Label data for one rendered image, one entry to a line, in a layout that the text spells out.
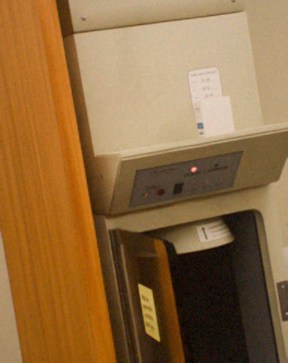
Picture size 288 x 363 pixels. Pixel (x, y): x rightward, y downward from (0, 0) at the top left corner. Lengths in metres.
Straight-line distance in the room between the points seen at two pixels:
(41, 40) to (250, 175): 0.43
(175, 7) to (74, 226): 0.43
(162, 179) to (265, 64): 0.73
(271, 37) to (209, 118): 0.69
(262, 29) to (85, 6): 0.71
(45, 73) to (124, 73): 0.17
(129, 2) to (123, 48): 0.08
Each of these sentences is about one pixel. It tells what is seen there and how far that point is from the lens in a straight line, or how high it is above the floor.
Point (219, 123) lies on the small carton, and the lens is 1.62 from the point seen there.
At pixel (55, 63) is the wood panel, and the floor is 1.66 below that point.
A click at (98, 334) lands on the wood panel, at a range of 1.55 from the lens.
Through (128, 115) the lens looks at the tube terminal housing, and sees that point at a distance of 1.65.
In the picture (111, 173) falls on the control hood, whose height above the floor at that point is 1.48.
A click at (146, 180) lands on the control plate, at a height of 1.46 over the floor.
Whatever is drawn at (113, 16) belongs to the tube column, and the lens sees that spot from 1.66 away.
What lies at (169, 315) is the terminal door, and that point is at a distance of 1.38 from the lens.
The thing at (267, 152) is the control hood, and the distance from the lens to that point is 1.66.
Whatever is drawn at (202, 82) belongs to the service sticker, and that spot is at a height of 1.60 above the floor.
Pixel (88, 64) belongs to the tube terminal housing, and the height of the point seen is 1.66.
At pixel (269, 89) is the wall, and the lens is 2.26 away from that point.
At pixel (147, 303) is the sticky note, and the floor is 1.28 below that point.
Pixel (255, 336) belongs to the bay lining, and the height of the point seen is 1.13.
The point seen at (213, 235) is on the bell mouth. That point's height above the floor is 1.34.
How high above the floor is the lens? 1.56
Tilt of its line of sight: 3 degrees down
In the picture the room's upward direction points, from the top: 9 degrees counter-clockwise
